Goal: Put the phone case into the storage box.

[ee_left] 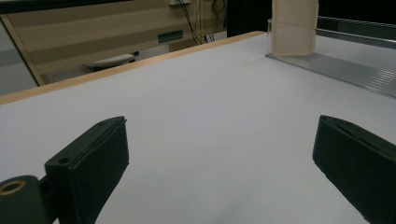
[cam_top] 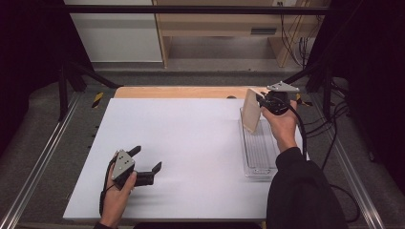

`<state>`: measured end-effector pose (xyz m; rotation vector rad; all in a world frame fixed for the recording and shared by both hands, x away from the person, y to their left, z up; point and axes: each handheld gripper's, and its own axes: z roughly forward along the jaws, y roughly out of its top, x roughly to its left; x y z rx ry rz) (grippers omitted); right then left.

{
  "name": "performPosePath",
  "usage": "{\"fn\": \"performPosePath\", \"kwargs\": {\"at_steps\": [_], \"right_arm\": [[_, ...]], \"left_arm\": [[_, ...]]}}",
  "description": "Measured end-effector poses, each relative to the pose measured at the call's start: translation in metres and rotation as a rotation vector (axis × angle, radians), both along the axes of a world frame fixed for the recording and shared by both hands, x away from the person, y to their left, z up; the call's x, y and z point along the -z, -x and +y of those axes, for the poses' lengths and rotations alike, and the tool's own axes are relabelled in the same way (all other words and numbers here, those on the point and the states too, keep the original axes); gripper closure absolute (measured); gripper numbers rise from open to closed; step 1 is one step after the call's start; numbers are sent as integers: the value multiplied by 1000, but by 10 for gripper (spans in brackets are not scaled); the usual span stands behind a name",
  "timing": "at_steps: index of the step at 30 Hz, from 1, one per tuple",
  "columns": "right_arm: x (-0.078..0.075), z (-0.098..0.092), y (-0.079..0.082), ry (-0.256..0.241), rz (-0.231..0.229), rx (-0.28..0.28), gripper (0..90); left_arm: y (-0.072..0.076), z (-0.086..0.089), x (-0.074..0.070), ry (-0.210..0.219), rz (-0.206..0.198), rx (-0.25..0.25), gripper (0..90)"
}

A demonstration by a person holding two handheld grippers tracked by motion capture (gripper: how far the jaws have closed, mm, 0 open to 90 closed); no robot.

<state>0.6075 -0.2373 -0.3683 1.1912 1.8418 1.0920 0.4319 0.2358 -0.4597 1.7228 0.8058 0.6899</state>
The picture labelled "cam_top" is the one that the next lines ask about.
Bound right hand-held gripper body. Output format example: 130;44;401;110
266;80;301;116

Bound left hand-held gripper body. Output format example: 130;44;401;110
110;149;157;191

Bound beige phone case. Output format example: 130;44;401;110
242;88;266;135

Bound clear plastic packaging tray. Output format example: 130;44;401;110
238;107;282;183

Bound person's right hand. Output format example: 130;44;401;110
260;100;299;154

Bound person's left hand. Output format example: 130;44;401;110
100;155;139;225

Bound right yellow clamp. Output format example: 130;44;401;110
294;92;314;108

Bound white table board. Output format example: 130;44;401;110
62;97;310;222

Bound wooden table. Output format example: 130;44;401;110
113;85;271;100

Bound wooden desk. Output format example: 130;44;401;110
152;0;331;69

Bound black curtain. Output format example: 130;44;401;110
305;0;405;195
0;0;94;156

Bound white cabinet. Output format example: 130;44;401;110
63;0;163;63

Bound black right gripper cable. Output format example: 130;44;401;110
280;96;362;224

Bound black metal frame stand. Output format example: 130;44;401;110
282;59;334;119
57;59;124;122

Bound black floor cable bundle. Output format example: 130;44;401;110
298;78;352;171

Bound hanging black cables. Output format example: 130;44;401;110
276;1;321;69

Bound aluminium floor rail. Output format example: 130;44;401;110
0;91;83;229
309;94;387;229

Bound black horizontal frame bar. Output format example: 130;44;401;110
59;4;332;15

